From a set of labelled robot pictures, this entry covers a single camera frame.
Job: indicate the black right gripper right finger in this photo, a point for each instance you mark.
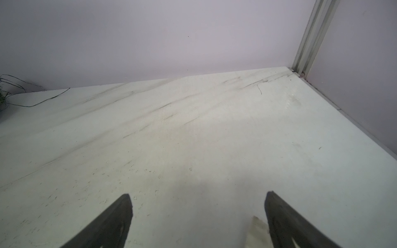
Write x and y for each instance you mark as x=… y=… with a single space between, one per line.
x=289 y=229

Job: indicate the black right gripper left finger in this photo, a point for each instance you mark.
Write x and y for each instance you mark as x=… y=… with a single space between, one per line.
x=109 y=230

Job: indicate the green artificial grass mat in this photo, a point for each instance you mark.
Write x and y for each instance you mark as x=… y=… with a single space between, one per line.
x=24 y=87

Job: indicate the aluminium corner frame post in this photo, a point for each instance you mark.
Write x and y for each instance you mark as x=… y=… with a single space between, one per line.
x=316 y=29

